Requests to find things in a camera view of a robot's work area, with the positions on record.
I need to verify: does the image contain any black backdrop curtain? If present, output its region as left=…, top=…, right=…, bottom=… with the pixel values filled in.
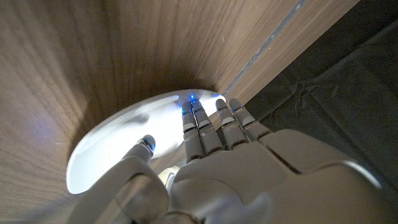
left=245, top=0, right=398, bottom=200

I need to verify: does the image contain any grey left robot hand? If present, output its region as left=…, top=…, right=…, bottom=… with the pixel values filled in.
left=67, top=98, right=398, bottom=224

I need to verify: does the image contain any grey tape outline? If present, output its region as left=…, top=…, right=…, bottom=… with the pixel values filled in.
left=221, top=0, right=308, bottom=96

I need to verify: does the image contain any white square paper plate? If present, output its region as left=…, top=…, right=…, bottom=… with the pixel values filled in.
left=65, top=88, right=226, bottom=195

